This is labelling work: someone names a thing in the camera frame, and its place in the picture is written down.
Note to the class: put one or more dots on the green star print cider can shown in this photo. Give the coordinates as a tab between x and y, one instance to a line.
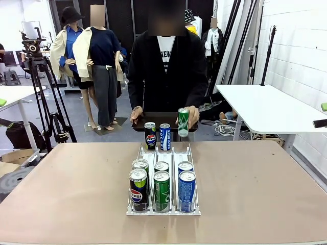
183	123

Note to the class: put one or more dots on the black stand with gray clamp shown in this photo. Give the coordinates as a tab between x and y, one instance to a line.
255	51

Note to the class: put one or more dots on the person's left forearm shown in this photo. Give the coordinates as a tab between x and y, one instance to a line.
200	94

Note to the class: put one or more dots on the person's left hand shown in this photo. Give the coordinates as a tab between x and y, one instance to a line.
193	116

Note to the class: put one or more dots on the mannequin with navy top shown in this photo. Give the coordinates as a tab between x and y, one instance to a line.
102	46

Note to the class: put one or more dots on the black step stool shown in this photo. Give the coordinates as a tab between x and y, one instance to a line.
11	76

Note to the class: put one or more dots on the white can dispenser rack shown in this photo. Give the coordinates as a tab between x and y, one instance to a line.
178	156

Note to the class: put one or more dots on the person's right hand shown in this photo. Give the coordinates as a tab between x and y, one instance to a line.
136	114

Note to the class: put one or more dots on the person in black jacket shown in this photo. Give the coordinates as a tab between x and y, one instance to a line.
178	76

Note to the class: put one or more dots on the cardboard box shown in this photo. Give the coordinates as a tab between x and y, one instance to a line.
18	155

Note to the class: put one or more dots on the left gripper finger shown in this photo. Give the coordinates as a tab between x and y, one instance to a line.
2	102
6	123

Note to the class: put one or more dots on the black camera tripod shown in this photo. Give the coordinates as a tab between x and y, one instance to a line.
37	63

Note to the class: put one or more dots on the mannequin with black hat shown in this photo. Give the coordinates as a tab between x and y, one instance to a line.
72	38

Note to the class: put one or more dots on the black Pepsi lime can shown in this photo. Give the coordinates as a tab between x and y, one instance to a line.
150	137
141	163
138	194

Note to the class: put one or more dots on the gray round weight plate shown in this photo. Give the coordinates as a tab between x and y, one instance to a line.
12	181

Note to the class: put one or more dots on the white board on stand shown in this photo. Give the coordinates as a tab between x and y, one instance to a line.
29	29

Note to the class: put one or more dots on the blue Pocari Sweat can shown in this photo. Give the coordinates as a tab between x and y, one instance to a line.
185	166
165	139
187	194

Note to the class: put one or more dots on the person's right forearm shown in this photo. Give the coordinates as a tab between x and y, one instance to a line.
135	97

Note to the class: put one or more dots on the dark computer monitor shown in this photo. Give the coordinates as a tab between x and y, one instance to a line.
11	58

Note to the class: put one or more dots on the black backpack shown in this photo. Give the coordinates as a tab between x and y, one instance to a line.
20	137

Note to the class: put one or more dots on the mannequin with yellow garment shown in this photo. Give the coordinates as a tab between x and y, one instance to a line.
195	28

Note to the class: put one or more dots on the green soda can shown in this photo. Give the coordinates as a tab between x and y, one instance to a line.
161	166
161	194

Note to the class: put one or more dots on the gray mannequin base plate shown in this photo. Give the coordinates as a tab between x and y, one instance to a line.
120	121

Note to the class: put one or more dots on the dark brown serving tray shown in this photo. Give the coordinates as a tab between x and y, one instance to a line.
158	120

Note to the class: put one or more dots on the mannequin with white jacket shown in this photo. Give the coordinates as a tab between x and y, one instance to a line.
213	40

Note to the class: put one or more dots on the black light stand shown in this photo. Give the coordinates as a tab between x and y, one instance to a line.
268	56

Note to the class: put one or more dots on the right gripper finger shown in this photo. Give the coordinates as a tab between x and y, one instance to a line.
324	107
320	123

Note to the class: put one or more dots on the person seated on floor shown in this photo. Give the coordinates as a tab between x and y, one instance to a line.
214	109

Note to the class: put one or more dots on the large white table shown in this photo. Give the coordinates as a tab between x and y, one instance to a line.
268	109

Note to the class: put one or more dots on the bystander in black shirt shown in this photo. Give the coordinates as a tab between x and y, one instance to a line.
1	56

